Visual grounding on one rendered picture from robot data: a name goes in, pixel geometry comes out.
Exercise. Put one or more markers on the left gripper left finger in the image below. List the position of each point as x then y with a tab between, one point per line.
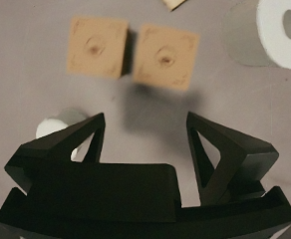
60	144

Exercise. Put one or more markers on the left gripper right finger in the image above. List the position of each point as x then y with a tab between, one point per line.
243	157

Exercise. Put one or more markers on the small wooden pallet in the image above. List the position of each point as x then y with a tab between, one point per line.
170	5

